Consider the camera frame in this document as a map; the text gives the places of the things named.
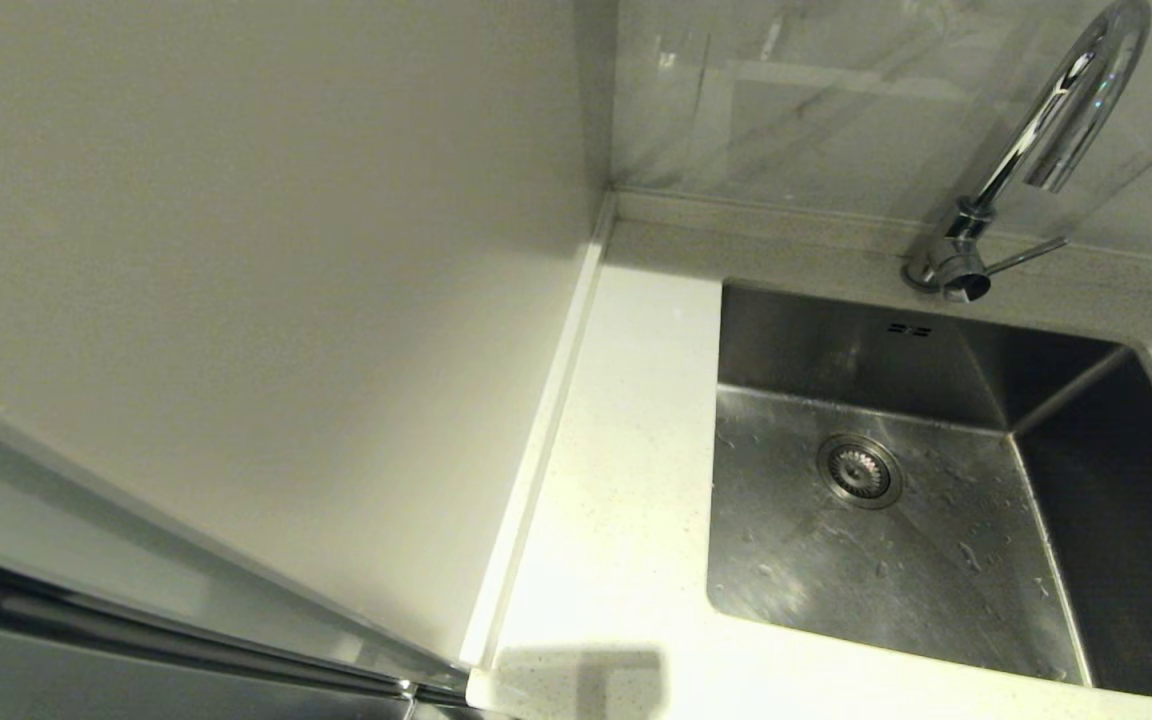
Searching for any tall beige cabinet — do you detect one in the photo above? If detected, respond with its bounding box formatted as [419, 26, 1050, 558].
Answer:
[0, 0, 619, 720]

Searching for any stone backsplash upstand strip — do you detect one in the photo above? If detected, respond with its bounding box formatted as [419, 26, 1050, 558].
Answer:
[612, 188, 1152, 273]

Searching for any stainless steel sink basin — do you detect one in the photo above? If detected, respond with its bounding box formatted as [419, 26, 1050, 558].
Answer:
[706, 280, 1152, 706]

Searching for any round metal drain strainer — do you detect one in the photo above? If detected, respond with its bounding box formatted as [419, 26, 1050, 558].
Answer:
[816, 433, 905, 511]

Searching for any chrome gooseneck faucet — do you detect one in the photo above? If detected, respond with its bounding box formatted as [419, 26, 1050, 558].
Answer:
[900, 0, 1152, 304]

